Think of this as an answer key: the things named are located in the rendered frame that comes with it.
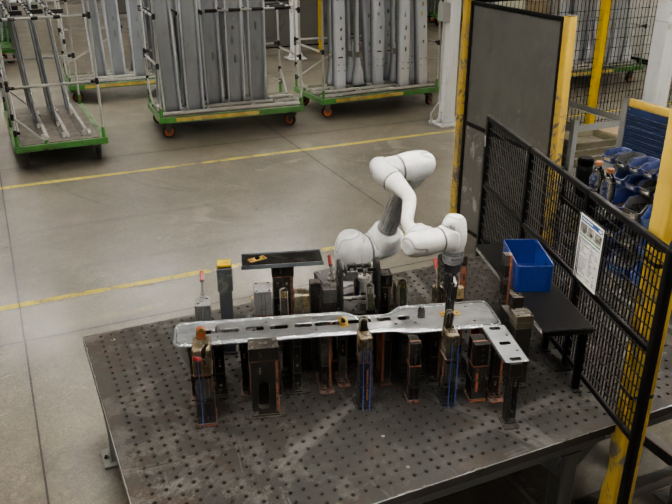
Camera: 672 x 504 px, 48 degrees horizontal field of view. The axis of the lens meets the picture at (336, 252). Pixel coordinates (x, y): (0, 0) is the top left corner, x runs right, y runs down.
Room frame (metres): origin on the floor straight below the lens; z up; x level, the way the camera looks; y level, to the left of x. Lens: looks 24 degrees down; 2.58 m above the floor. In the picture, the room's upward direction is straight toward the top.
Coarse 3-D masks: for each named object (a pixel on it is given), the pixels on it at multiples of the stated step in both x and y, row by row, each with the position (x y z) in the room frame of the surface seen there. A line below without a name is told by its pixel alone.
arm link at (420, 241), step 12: (396, 180) 3.21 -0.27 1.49; (396, 192) 3.18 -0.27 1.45; (408, 192) 3.13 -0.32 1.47; (408, 204) 3.03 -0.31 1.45; (408, 216) 2.94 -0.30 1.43; (408, 228) 2.86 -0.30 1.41; (420, 228) 2.81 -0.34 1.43; (432, 228) 2.82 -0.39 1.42; (408, 240) 2.75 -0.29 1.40; (420, 240) 2.74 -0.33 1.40; (432, 240) 2.76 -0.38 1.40; (444, 240) 2.79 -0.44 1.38; (408, 252) 2.74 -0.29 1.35; (420, 252) 2.73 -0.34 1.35; (432, 252) 2.76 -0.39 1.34
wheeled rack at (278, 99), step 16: (144, 48) 10.04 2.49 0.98; (160, 96) 9.19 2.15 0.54; (224, 96) 10.37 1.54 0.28; (272, 96) 10.27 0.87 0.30; (288, 96) 10.40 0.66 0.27; (160, 112) 9.18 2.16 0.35; (176, 112) 9.35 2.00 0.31; (192, 112) 9.42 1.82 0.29; (208, 112) 9.45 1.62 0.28; (224, 112) 9.48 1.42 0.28; (240, 112) 9.52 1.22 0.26; (256, 112) 9.60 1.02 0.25; (272, 112) 9.68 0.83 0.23; (288, 112) 9.80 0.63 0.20
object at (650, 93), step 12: (660, 0) 6.85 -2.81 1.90; (660, 12) 6.83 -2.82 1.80; (660, 24) 6.81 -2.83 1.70; (660, 36) 6.79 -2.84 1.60; (660, 48) 6.77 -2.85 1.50; (660, 60) 6.75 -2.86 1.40; (648, 72) 6.85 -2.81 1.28; (660, 72) 6.74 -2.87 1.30; (648, 84) 6.83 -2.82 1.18; (660, 84) 6.74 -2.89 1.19; (648, 96) 6.81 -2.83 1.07; (660, 96) 6.76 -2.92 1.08
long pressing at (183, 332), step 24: (336, 312) 2.88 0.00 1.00; (408, 312) 2.89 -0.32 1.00; (432, 312) 2.89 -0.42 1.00; (480, 312) 2.89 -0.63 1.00; (192, 336) 2.68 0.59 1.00; (216, 336) 2.68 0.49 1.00; (240, 336) 2.68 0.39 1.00; (264, 336) 2.68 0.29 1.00; (288, 336) 2.69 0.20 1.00; (312, 336) 2.69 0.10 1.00
